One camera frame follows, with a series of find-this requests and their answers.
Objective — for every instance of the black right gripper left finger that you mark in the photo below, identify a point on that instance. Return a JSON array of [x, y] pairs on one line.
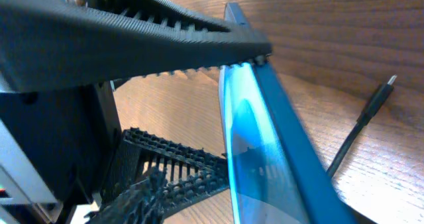
[[57, 44]]

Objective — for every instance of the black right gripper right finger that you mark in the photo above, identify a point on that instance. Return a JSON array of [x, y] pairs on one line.
[[152, 178]]

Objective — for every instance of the blue Galaxy smartphone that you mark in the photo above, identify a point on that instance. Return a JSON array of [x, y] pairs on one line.
[[275, 175]]

